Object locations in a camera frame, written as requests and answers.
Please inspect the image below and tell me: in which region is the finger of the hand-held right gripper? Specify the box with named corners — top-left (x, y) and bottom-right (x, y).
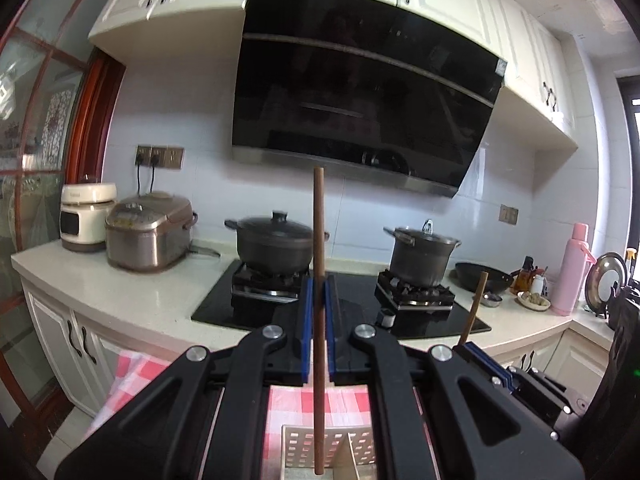
top-left (502, 366), bottom-right (531, 396)
top-left (460, 342), bottom-right (507, 378)

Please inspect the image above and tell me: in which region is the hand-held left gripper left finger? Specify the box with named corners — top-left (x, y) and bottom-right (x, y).
top-left (54, 276), bottom-right (315, 480)

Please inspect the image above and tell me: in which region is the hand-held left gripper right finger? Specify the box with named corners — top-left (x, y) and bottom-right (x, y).
top-left (324, 274), bottom-right (586, 480)

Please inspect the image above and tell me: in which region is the brown wooden chopstick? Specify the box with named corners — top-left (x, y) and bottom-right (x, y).
top-left (312, 167), bottom-right (326, 476)
top-left (459, 271), bottom-right (489, 347)

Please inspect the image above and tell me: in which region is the white perforated utensil holder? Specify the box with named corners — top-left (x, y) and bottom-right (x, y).
top-left (281, 425), bottom-right (377, 480)

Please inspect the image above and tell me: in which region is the black glass gas cooktop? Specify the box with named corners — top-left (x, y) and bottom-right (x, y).
top-left (191, 259), bottom-right (492, 338)

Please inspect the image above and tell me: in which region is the white lower cabinet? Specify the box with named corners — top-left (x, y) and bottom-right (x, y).
top-left (20, 280), bottom-right (166, 416)
top-left (495, 327), bottom-right (616, 411)

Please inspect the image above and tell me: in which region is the black burner grate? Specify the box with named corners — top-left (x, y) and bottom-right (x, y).
top-left (231, 262), bottom-right (311, 306)
top-left (376, 270), bottom-right (457, 311)

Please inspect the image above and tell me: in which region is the small dish with food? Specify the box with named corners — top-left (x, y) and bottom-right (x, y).
top-left (516, 291), bottom-right (552, 312)

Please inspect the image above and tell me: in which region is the steel pot lid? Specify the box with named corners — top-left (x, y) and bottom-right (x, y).
top-left (586, 251), bottom-right (628, 318)

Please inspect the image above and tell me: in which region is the black wok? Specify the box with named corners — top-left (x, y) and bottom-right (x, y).
top-left (454, 262), bottom-right (516, 293)

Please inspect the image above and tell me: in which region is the black casserole pot with lid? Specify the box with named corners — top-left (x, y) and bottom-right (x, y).
top-left (224, 211), bottom-right (331, 273)

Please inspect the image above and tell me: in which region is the oil bottle with black cap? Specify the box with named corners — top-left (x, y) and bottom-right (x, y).
top-left (517, 256), bottom-right (535, 293)

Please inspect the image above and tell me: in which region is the pink thermos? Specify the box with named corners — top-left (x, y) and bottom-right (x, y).
top-left (551, 222), bottom-right (596, 317)

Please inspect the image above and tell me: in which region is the steel stockpot with lid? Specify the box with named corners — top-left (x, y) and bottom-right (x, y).
top-left (383, 219), bottom-right (462, 288)

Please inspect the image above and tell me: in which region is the pink checkered tablecloth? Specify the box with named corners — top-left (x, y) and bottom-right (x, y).
top-left (85, 347), bottom-right (373, 480)

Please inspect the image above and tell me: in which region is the silver rice cooker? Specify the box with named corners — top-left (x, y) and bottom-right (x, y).
top-left (105, 191), bottom-right (199, 273)

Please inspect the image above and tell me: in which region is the black range hood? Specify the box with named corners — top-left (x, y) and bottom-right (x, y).
top-left (231, 0), bottom-right (510, 199)

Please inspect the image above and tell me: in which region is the white electric cooker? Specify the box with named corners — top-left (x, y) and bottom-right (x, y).
top-left (60, 175), bottom-right (118, 253)

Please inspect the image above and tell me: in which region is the wooden framed glass door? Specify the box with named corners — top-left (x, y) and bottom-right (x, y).
top-left (0, 0), bottom-right (126, 431)

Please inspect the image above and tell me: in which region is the dark window frame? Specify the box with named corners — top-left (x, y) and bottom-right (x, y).
top-left (617, 77), bottom-right (640, 281)

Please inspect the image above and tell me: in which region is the brass wall outlet panel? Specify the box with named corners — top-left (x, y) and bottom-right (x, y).
top-left (136, 145), bottom-right (185, 170)

